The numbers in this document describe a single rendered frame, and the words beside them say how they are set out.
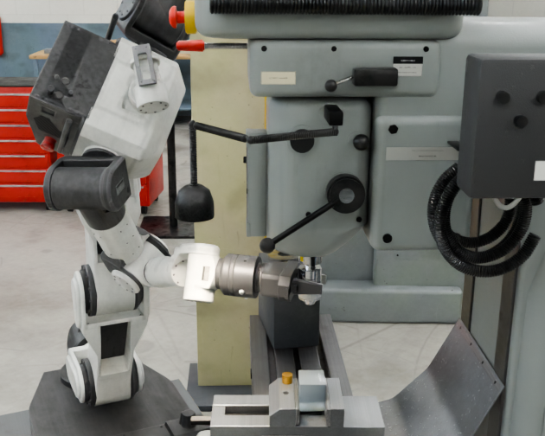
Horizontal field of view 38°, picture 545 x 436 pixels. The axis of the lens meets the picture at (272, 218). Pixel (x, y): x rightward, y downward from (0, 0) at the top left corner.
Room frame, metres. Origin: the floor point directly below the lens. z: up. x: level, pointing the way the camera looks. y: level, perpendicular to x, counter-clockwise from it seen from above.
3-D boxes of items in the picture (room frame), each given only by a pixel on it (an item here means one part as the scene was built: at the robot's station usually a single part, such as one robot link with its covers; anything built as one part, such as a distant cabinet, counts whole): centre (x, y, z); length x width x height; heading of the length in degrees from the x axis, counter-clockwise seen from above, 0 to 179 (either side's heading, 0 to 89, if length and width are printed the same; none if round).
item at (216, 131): (1.31, 0.09, 1.58); 0.17 x 0.01 x 0.01; 39
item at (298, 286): (1.47, -0.07, 1.23); 0.06 x 0.02 x 0.03; 78
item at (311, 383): (1.41, -0.08, 1.03); 0.06 x 0.05 x 0.06; 1
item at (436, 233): (1.31, -0.35, 1.45); 0.18 x 0.16 x 0.21; 93
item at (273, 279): (1.51, 0.01, 1.23); 0.13 x 0.12 x 0.10; 168
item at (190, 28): (1.48, 0.15, 1.76); 0.06 x 0.02 x 0.06; 3
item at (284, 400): (1.41, -0.03, 1.01); 0.12 x 0.06 x 0.04; 1
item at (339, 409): (1.41, -0.05, 0.97); 0.35 x 0.15 x 0.11; 91
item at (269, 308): (1.93, -0.04, 1.02); 0.22 x 0.12 x 0.20; 11
